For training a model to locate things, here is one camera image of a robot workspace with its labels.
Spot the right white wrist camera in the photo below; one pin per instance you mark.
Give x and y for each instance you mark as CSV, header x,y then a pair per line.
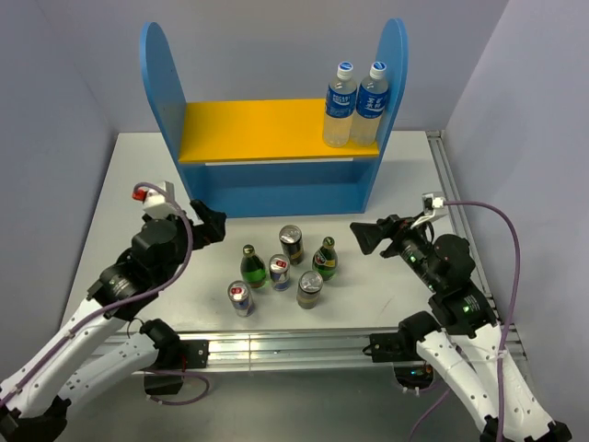
x,y
433,208

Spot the clear bottle blue label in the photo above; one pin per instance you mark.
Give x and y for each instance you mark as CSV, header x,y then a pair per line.
x,y
339,106
370,104

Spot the Red Bull can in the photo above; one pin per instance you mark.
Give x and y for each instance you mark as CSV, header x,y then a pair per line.
x,y
279,271
239,294

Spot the clear bottle blue label left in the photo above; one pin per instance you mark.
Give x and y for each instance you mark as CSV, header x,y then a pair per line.
x,y
339,106

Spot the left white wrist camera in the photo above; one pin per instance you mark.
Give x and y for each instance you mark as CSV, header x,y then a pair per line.
x,y
154,204

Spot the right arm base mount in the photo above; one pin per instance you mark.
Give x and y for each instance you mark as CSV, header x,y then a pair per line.
x,y
412,373

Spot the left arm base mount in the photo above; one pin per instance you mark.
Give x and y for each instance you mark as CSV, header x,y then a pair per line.
x,y
167,375

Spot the blue and yellow shelf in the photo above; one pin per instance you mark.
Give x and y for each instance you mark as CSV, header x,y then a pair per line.
x,y
259,158

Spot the green glass bottle orange label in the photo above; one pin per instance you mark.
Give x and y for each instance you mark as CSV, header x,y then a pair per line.
x,y
252,268

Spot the black can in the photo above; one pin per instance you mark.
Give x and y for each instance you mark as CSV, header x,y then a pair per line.
x,y
309,289
291,239

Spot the black can front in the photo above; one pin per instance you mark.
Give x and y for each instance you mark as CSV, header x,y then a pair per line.
x,y
309,289

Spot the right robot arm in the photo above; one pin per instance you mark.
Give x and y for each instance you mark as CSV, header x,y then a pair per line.
x,y
460,336

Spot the aluminium side rail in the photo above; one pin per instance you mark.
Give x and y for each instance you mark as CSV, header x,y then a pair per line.
x,y
458,214

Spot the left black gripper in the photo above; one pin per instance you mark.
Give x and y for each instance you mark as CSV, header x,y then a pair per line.
x,y
213,228

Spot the clear bottle blue label right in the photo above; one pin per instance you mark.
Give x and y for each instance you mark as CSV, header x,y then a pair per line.
x,y
370,104

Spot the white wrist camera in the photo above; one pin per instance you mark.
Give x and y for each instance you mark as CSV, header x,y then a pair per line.
x,y
433,208
154,204

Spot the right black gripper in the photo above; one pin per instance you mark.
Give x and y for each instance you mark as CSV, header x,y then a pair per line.
x,y
391,226

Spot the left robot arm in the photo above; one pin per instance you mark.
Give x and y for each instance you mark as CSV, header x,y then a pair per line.
x,y
37,400

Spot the aluminium front rail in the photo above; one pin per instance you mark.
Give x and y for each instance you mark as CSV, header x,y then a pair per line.
x,y
104,348

